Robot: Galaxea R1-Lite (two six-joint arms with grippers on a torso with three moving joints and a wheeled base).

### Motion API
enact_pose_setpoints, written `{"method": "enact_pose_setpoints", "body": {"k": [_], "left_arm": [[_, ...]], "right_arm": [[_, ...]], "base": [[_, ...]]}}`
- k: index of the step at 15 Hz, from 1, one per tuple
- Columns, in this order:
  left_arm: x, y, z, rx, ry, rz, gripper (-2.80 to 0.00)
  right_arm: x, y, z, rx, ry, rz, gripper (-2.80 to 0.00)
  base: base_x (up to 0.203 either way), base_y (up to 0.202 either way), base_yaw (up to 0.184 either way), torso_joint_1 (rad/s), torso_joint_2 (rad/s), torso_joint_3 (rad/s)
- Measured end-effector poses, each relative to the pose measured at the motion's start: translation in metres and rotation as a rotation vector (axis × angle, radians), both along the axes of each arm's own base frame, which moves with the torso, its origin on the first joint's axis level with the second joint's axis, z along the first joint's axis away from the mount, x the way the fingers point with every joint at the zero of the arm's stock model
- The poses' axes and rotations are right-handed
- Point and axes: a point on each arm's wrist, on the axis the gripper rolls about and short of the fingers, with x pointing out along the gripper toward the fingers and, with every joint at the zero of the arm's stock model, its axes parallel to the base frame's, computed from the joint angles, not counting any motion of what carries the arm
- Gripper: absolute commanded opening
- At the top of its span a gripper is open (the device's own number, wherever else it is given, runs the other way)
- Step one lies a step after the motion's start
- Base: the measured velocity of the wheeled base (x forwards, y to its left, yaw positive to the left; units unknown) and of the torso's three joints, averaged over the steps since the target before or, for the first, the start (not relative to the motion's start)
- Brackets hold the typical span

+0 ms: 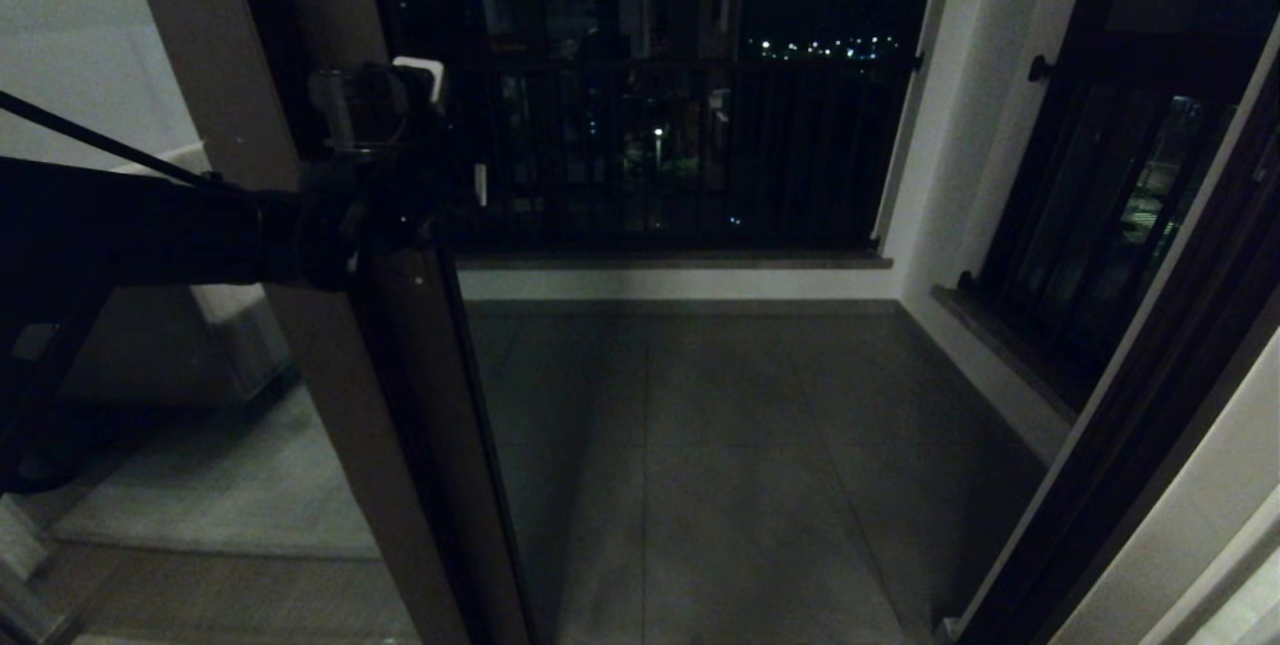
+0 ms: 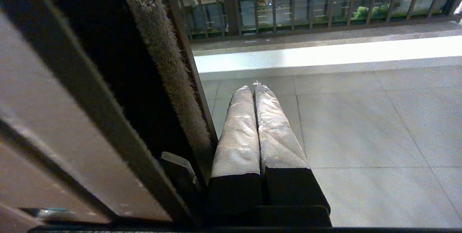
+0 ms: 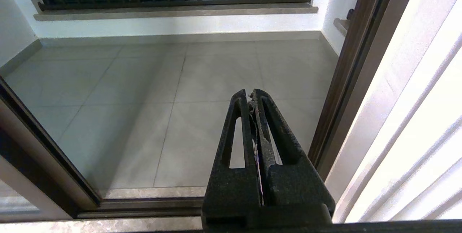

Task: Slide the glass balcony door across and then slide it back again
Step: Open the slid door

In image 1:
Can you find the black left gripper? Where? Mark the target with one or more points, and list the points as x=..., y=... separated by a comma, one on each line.
x=390, y=200

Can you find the brown framed sliding glass door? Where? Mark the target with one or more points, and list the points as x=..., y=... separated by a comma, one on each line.
x=450, y=425

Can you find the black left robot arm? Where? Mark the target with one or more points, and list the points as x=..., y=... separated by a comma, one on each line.
x=120, y=235

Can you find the silver left wrist cylinder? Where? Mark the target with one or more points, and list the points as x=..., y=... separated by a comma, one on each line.
x=360, y=110

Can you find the black metal balcony railing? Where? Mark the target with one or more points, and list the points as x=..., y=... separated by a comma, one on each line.
x=650, y=67

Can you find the brown framed fixed glass panel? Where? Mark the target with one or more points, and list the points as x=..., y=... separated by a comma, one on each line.
x=340, y=405

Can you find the short stone window sill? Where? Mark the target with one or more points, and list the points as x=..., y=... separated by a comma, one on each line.
x=1000, y=350

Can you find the dark brown door jamb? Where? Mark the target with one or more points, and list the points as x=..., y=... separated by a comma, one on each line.
x=1150, y=405

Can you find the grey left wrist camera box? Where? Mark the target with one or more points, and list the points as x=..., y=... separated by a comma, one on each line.
x=425, y=80

